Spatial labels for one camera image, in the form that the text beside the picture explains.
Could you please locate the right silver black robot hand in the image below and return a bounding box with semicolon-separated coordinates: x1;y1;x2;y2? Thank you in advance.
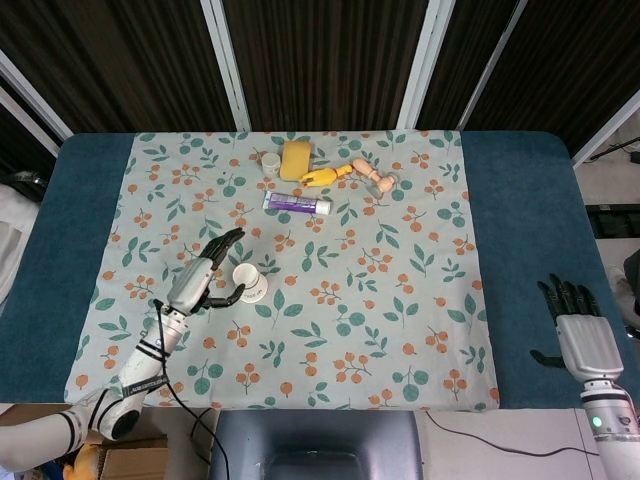
529;273;626;384

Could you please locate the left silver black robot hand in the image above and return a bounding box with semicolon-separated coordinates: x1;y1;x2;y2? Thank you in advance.
166;227;246;317

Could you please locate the white paper cup blue print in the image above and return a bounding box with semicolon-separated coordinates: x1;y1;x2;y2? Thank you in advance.
231;263;270;304

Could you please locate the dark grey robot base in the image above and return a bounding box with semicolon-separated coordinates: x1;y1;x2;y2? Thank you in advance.
209;409;424;480

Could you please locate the black floor equipment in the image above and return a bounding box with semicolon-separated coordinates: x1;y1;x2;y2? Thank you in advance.
587;203;640;242

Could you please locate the purple toothpaste tube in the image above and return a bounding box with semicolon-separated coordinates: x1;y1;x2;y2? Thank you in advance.
263;191;333;215

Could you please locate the floral fruit print tablecloth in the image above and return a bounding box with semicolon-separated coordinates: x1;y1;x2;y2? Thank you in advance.
64;130;501;412

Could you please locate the yellow sponge block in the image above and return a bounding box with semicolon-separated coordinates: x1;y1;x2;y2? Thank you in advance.
279;140;314;182

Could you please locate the yellow rubber chicken toy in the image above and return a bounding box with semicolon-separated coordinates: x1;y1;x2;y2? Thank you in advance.
298;163;355;189

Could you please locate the brown cardboard box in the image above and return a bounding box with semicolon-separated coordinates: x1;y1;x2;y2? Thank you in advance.
0;403;170;480

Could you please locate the white cloth bundle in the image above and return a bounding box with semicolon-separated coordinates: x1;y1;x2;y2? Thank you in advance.
0;182;32;311

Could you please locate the wooden peg doll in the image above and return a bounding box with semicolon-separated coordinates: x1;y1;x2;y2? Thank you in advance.
352;158;385;182

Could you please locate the yellow plush toy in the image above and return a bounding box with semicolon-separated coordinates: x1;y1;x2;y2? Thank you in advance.
63;443;107;480

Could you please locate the pink facial massager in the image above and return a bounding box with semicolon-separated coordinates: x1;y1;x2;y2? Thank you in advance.
370;171;400;197

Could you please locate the black floor cable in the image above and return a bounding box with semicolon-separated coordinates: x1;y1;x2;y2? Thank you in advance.
424;412;601;458

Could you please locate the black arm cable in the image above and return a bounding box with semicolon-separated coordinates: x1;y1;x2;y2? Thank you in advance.
152;298;232;480

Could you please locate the white double screen frame post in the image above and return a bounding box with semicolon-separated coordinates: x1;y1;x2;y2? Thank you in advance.
199;0;252;133
398;0;454;130

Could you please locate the thin white screen frame post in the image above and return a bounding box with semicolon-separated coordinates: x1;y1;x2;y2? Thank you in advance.
460;0;531;130

